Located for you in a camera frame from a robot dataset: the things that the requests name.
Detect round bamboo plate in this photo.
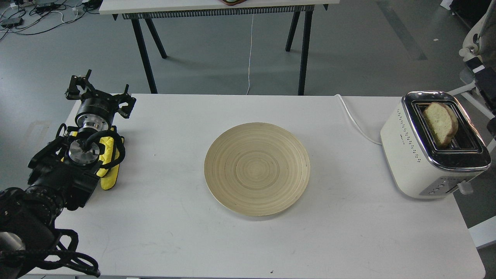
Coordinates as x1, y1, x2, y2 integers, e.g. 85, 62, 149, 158
204, 122, 311, 217

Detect cables and adapters on floor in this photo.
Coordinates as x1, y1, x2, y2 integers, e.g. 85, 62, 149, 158
0, 0, 103, 39

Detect yellow cloth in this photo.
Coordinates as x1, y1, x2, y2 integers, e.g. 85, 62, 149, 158
57, 124, 126, 190

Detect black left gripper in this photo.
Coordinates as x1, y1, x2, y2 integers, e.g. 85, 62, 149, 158
64, 69, 136, 126

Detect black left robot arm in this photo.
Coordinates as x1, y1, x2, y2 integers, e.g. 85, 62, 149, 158
0, 69, 136, 279

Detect white toaster power cable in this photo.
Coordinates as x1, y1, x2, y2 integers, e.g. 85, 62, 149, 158
335, 94, 383, 146

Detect white office chair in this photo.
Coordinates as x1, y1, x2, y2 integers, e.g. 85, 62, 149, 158
448, 0, 495, 119

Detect white hanging cable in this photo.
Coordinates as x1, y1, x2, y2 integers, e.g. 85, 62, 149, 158
246, 14, 255, 95

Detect brown object on background table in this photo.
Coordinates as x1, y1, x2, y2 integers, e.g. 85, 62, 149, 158
221, 0, 246, 6

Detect white background table black legs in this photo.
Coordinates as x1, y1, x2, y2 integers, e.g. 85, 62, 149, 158
98, 0, 339, 96

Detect slice of bread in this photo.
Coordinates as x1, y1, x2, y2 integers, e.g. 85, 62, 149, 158
423, 102, 458, 149

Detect white chrome toaster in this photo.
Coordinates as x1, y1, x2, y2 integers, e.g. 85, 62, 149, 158
380, 91, 491, 200

